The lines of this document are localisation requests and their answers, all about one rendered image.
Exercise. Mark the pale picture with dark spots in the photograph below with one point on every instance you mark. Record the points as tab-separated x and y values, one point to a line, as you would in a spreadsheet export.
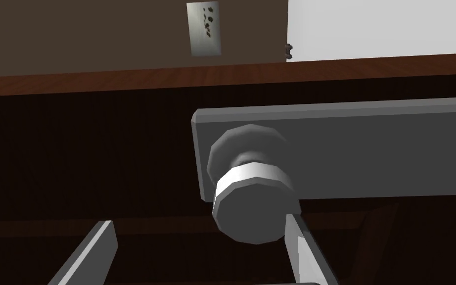
204	28

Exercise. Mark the grey door leaf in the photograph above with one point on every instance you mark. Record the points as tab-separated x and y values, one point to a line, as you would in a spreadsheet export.
370	154

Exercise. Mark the grey round door knob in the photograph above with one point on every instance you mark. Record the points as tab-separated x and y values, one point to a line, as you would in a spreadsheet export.
251	190

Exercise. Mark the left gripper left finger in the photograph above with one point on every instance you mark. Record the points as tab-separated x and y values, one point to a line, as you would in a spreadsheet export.
89	253

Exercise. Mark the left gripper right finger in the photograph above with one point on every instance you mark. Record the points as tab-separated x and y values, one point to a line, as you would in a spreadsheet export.
305	257

